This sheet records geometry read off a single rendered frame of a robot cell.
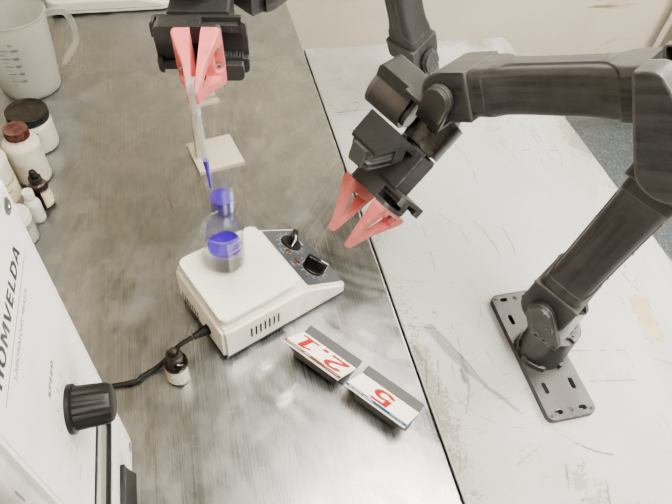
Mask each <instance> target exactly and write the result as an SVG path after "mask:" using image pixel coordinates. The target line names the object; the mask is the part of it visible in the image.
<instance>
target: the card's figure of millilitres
mask: <svg viewBox="0 0 672 504"><path fill-rule="evenodd" d="M289 340H291V341H292V342H294V343H295V344H296V345H298V346H299V347H301V348H302V349H303V350H305V351H306V352H308V353H309V354H310V355H312V356H313V357H314V358H316V359H317V360H319V361H320V362H321V363H323V364H324V365H326V366H327V367H328V368H330V369H331V370H333V371H334V372H335V373H337V374H338V375H339V376H340V375H342V374H343V373H345V372H347V371H349V370H350V369H352V368H353V367H351V366H350V365H348V364H347V363H346V362H344V361H343V360H341V359H340V358H338V357H337V356H336V355H334V354H333V353H331V352H330V351H329V350H327V349H326V348H324V347H323V346H321V345H320V344H319V343H317V342H316V341H314V340H313V339H312V338H310V337H309V336H307V335H306V334H304V333H303V334H300V335H297V336H294V337H292V338H289Z"/></svg>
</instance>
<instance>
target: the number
mask: <svg viewBox="0 0 672 504"><path fill-rule="evenodd" d="M350 384H352V385H353V386H354V387H356V388H357V389H359V390H360V391H361V392H363V393H364V394H366V395H367V396H368V397H370V398H371V399H372V400H374V401H375V402H377V403H378V404H379V405H381V406H382V407H384V408H385V409H386V410H388V411H389V412H391V413H392V414H393V415H395V416H396V417H398V418H399V419H400V420H402V421H403V422H404V423H406V422H407V421H408V420H409V419H410V418H411V417H412V416H413V415H414V414H415V413H416V412H414V411H413V410H412V409H410V408H409V407H407V406H406V405H405V404H403V403H402V402H400V401H399V400H398V399H396V398H395V397H393V396H392V395H390V394H389V393H388V392H386V391H385V390H383V389H382V388H381V387H379V386H378V385H376V384H375V383H373V382H372V381H371V380H369V379H368V378H366V377H365V376H364V375H361V376H360V377H358V378H356V379H355V380H353V381H352V382H350Z"/></svg>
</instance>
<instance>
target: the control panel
mask: <svg viewBox="0 0 672 504"><path fill-rule="evenodd" d="M292 231H293V230H283V231H262V233H263V234H264V235H265V236H266V238H267V239H268V240H269V241H270V242H271V243H272V245H273V246H274V247H275V248H276V249H277V250H278V252H279V253H280V254H281V255H282V256H283V257H284V259H285V260H286V261H287V262H288V263H289V264H290V266H291V267H292V268H293V269H294V270H295V271H296V273H297V274H298V275H299V276H300V277H301V278H302V280H303V281H304V282H305V283H306V284H307V285H316V284H323V283H330V282H338V281H342V280H341V279H340V278H339V277H338V276H337V274H336V273H335V272H334V271H333V270H332V269H331V268H330V267H329V266H328V267H327V269H326V270H325V272H324V273H323V275H321V276H315V275H312V274H310V273H309V272H307V271H306V270H305V269H304V267H303V263H304V261H305V259H306V257H307V256H308V254H312V255H314V256H316V257H318V258H319V259H321V260H323V259H322V258H321V257H320V256H319V255H318V253H317V252H316V251H315V250H314V249H313V248H312V247H311V246H310V245H309V244H308V242H307V241H306V240H305V239H304V238H303V237H302V236H301V235H300V234H298V241H299V242H300V243H301V249H300V250H291V249H289V248H287V247H286V246H285V245H284V244H283V243H282V242H281V238H282V236H284V235H289V236H290V234H291V232H292ZM287 249H289V250H290V251H291V253H288V252H286V250H287ZM295 258H296V259H298V260H299V262H295V261H294V259H295ZM323 261H324V260H323Z"/></svg>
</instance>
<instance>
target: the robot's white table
mask: <svg viewBox="0 0 672 504"><path fill-rule="evenodd" d="M437 44H438V48H437V52H438V56H439V61H438V62H439V69H440V68H442V67H443V66H445V65H447V64H448V63H450V62H452V61H453V60H455V59H457V58H458V57H460V56H461V55H463V54H465V53H468V52H479V51H498V54H499V53H511V54H514V55H518V54H517V53H516V52H515V50H514V49H513V47H512V46H511V45H510V43H509V42H508V41H507V40H506V39H505V38H504V37H501V38H500V37H494V38H477V39H460V40H444V41H437ZM304 54H305V57H306V60H307V63H308V66H309V69H310V71H311V74H312V77H313V80H314V83H315V86H316V88H317V91H318V94H319V97H320V100H321V103H322V106H323V108H324V111H325V114H326V117H327V120H328V123H329V125H330V128H331V131H332V134H333V137H334V140H335V143H336V145H337V148H338V151H339V154H340V157H341V160H342V162H343V165H344V168H345V171H346V172H349V173H350V174H352V173H353V172H354V171H355V170H356V168H357V167H358V166H357V165H356V164H355V163H354V162H353V161H351V160H350V159H349V158H348V156H349V151H350V148H351V145H352V140H353V136H352V135H351V134H352V132H353V130H354V129H355V128H356V127H357V125H358V124H359V123H360V122H361V121H362V120H363V119H364V117H365V116H366V115H367V114H368V113H369V112H370V110H371V109H373V110H374V111H375V112H377V113H378V114H379V115H380V116H381V117H382V118H383V119H385V120H386V121H387V122H388V123H389V124H390V125H391V126H393V127H394V128H395V129H396V130H397V131H398V132H399V133H400V134H402V133H403V132H404V131H405V130H406V127H402V128H397V127H396V126H395V125H394V124H393V123H391V122H390V121H389V120H388V119H387V118H386V117H385V116H383V115H382V114H381V113H380V112H379V111H378V110H377V109H376V108H374V107H373V106H372V105H371V104H370V103H369V102H368V101H366V100H365V92H366V89H367V87H368V85H369V84H370V82H371V81H372V79H373V78H374V77H375V75H376V74H377V71H378V68H379V66H380V65H381V64H383V63H385V62H387V61H388V60H390V59H392V58H394V57H393V56H391V55H390V54H389V50H388V46H387V44H378V45H361V46H345V47H328V48H311V49H304ZM459 128H460V130H461V131H462V132H463V134H462V135H461V136H460V137H459V138H458V139H457V141H456V142H455V143H454V144H453V145H452V146H451V147H450V148H449V149H448V150H447V152H446V153H445V154H444V155H443V156H442V157H441V158H440V159H439V160H438V162H435V161H434V160H433V159H432V158H430V159H431V160H432V161H433V162H434V165H433V166H434V167H433V168H432V169H431V170H430V171H429V172H428V173H427V174H426V175H425V177H424V178H423V179H422V180H421V181H420V182H419V183H418V184H417V185H416V186H415V187H414V189H413V190H412V191H411V192H410V193H409V194H408V195H407V196H408V197H409V198H410V199H411V200H412V201H413V202H415V203H416V204H417V205H418V206H419V207H420V208H421V209H422V210H423V212H422V214H421V215H420V216H419V217H418V218H417V219H416V218H415V217H413V216H412V215H411V214H410V212H409V211H408V210H407V211H406V212H405V213H404V214H403V215H402V216H400V218H401V219H403V221H404V222H403V223H402V225H400V226H397V227H394V228H392V229H389V230H386V231H384V232H381V233H379V234H376V235H373V236H371V237H369V239H370V242H371V245H372V248H373V251H374V253H375V256H376V259H377V262H378V265H379V268H380V270H381V273H382V276H383V279H384V282H385V285H386V288H387V290H388V293H389V296H390V299H391V302H392V305H393V307H394V310H395V313H396V316H397V319H398V322H399V325H400V327H401V330H402V333H403V336H404V339H405V342H406V344H407V347H408V350H409V353H410V356H411V359H412V362H413V364H414V367H415V370H416V373H417V376H418V379H419V381H420V384H421V387H422V390H423V393H424V396H425V398H426V401H427V404H428V407H429V410H430V413H431V416H432V418H433V421H434V424H435V427H436V430H437V433H438V435H439V438H440V441H441V444H442V447H443V450H444V453H445V455H446V458H447V461H448V464H449V467H450V470H451V472H452V475H453V478H454V481H455V484H456V487H457V489H458V492H459V495H460V498H461V501H462V504H672V261H671V259H670V258H669V257H668V256H667V255H666V254H665V253H664V251H663V249H662V248H661V247H660V245H659V244H658V242H657V241H656V239H655V238H654V237H653V235H652V236H651V237H650V238H649V239H648V240H647V241H646V242H645V243H644V244H643V245H642V246H641V247H640V248H639V250H638V251H636V252H635V254H634V256H631V257H630V258H629V259H628V260H627V261H626V262H624V263H623V264H622V265H621V266H620V267H619V268H618V269H617V270H616V271H615V272H614V274H613V275H611V276H610V277H609V280H606V281H605V282H604V283H603V286H602V288H601V289H599V290H598V292H597V293H596V294H595V295H594V296H593V298H592V299H591V300H590V301H589V302H588V307H589V311H588V313H587V314H586V315H585V317H584V318H583V319H582V320H581V321H580V323H579V324H580V327H581V336H580V339H579V340H578V341H577V343H576V344H575V345H574V347H573V348H572V349H571V351H570V352H569V353H568V357H569V358H570V360H571V362H572V364H573V366H574V368H575V370H576V372H577V373H578V375H579V377H580V379H581V381H582V383H583V385H584V386H585V388H586V390H587V392H588V394H589V396H590V398H591V399H592V401H593V403H594V405H595V411H594V412H593V413H592V414H591V415H590V416H587V417H582V418H577V419H572V420H568V421H563V422H558V423H549V422H547V421H546V420H545V418H544V416H543V414H542V412H541V410H540V408H539V406H538V404H537V402H536V399H535V397H534V395H533V393H532V391H531V389H530V387H529V385H528V383H527V380H526V378H525V376H524V374H523V372H522V370H521V368H520V366H519V364H518V362H517V359H516V357H515V355H514V353H513V351H512V349H511V347H510V345H509V343H508V340H507V338H506V336H505V334H504V332H503V330H502V328H501V326H500V324H499V322H498V319H497V317H496V315H495V313H494V311H493V309H492V307H491V305H490V302H491V300H492V298H493V296H495V295H500V294H507V293H513V292H519V291H526V290H528V289H529V288H530V286H531V285H532V284H533V283H534V280H535V279H537V278H538V277H539V276H540V275H541V274H542V273H543V272H544V271H545V270H546V269H547V268H548V267H549V266H550V265H551V264H552V263H553V262H554V260H555V259H556V258H557V257H558V255H560V254H561V253H565V251H566V250H567V249H568V248H569V247H570V246H571V244H572V243H573V242H574V241H575V240H576V238H577V237H578V236H579V235H580V234H581V233H582V231H583V230H584V229H585V228H586V227H587V225H588V224H589V223H590V222H591V221H592V219H593V218H594V217H595V216H596V215H597V214H598V212H599V211H600V210H601V209H602V208H603V206H604V205H605V204H606V203H607V202H608V201H609V199H610V198H611V197H612V196H613V195H614V193H615V192H616V191H617V190H618V188H617V187H616V186H615V184H614V183H613V182H612V180H611V179H610V178H609V177H608V175H607V174H606V172H605V171H604V170H603V168H602V167H601V166H600V164H599V163H598V161H597V160H596V159H595V157H594V156H593V155H592V153H591V152H590V151H589V149H588V148H587V147H586V145H585V144H584V143H583V141H582V140H581V139H580V137H579V136H578V135H577V133H576V132H575V131H574V129H573V128H572V127H571V125H570V124H569V123H568V121H567V120H566V119H565V117H564V116H545V115H503V116H499V117H479V118H477V119H476V120H475V121H473V122H472V123H467V122H462V123H461V124H460V126H459Z"/></svg>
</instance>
